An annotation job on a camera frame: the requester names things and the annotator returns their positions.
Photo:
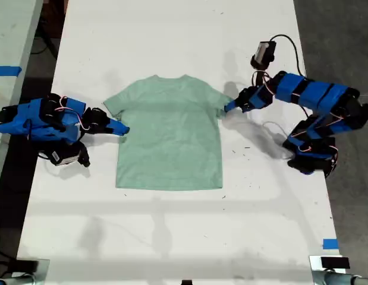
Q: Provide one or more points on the grey metal tube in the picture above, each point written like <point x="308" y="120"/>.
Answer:
<point x="11" y="280"/>
<point x="347" y="279"/>

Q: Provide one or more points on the small black box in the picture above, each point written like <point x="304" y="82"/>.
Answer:
<point x="26" y="266"/>
<point x="335" y="262"/>

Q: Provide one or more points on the shiny metal plate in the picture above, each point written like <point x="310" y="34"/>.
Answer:
<point x="42" y="271"/>
<point x="316" y="271"/>

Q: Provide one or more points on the small blue tape patch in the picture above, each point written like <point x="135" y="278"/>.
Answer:
<point x="330" y="244"/>

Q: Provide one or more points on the black camera box grey face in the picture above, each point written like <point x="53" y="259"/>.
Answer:
<point x="264" y="53"/>

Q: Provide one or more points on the pale side table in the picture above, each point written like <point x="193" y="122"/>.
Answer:
<point x="11" y="74"/>

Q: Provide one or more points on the black camera box with label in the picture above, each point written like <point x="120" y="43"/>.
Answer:
<point x="66" y="154"/>

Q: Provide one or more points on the pale green T-shirt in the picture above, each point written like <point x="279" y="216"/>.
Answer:
<point x="169" y="133"/>

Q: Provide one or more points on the long blue tape strip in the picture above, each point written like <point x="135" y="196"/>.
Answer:
<point x="6" y="71"/>

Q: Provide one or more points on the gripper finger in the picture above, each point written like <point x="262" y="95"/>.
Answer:
<point x="121" y="134"/>
<point x="118" y="124"/>
<point x="232" y="104"/>
<point x="244" y="108"/>

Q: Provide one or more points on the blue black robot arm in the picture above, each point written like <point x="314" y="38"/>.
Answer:
<point x="317" y="98"/>
<point x="38" y="118"/>

